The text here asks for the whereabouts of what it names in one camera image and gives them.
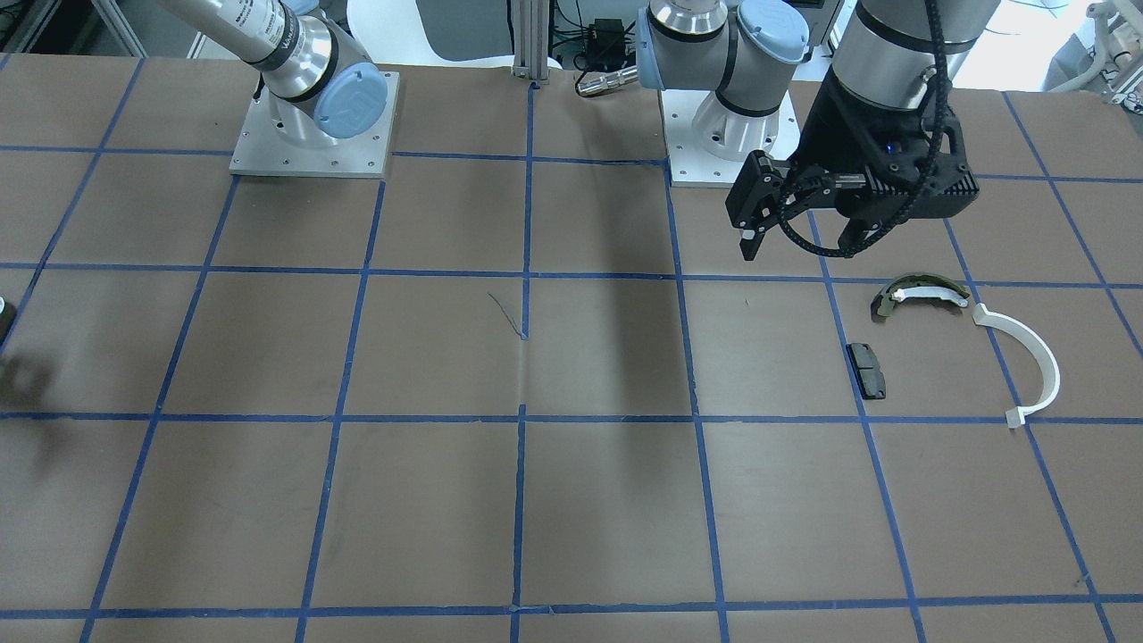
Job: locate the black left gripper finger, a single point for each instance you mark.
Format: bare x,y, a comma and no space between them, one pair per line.
754,199
859,235

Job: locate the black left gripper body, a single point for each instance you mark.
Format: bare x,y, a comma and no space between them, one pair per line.
838,125

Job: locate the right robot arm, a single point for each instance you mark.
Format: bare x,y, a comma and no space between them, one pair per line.
304,59

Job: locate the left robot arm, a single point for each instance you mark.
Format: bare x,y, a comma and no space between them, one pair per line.
889,54

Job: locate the olive curved brake shoe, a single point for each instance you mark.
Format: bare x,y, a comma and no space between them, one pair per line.
913,285

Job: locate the dark grey brake pad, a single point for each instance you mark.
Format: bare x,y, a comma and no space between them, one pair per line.
867,370

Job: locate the silver metal connector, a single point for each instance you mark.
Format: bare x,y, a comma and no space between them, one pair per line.
606,82

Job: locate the white curved plastic part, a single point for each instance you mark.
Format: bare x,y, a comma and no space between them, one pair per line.
1041,353

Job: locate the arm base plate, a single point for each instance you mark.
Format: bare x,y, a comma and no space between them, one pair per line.
707,143
277,140

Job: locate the aluminium frame post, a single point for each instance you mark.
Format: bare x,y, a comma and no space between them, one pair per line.
529,31

